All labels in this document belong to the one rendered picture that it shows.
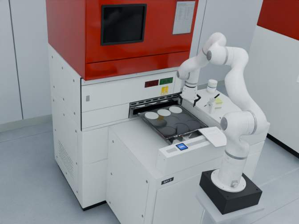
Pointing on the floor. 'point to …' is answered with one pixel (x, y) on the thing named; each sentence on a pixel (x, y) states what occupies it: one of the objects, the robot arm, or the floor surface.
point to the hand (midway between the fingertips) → (187, 104)
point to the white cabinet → (158, 187)
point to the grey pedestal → (213, 216)
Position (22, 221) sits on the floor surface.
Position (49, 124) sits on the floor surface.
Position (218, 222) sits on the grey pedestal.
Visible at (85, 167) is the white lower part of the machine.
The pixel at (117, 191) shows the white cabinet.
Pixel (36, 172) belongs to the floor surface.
